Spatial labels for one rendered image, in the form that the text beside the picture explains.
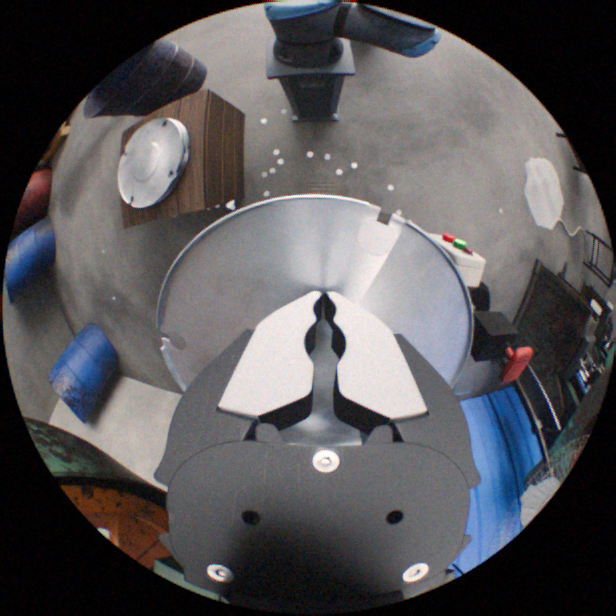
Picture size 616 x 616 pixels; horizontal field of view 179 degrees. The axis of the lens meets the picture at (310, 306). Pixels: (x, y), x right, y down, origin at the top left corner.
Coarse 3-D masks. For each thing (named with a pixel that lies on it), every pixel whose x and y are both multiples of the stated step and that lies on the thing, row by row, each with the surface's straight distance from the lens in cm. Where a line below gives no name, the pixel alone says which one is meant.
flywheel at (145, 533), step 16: (64, 480) 42; (80, 480) 44; (96, 480) 47; (112, 480) 54; (80, 496) 44; (96, 496) 45; (112, 496) 48; (128, 496) 50; (96, 512) 52; (112, 512) 54; (128, 512) 52; (144, 512) 56; (160, 512) 61; (112, 528) 56; (128, 528) 60; (144, 528) 64; (160, 528) 65; (128, 544) 62; (144, 544) 67; (160, 544) 72; (144, 560) 70
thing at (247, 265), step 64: (192, 256) 16; (256, 256) 14; (320, 256) 13; (384, 256) 14; (448, 256) 15; (192, 320) 18; (256, 320) 16; (320, 320) 15; (384, 320) 16; (448, 320) 18; (320, 384) 19
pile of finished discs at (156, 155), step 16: (144, 128) 78; (160, 128) 72; (176, 128) 67; (128, 144) 82; (144, 144) 75; (160, 144) 70; (176, 144) 66; (128, 160) 80; (144, 160) 73; (160, 160) 69; (176, 160) 65; (128, 176) 79; (144, 176) 72; (160, 176) 68; (176, 176) 66; (128, 192) 79; (144, 192) 72; (160, 192) 68
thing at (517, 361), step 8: (504, 352) 42; (512, 352) 42; (520, 352) 38; (528, 352) 40; (512, 360) 38; (520, 360) 39; (528, 360) 43; (504, 368) 40; (512, 368) 39; (520, 368) 42; (504, 376) 40; (512, 376) 42
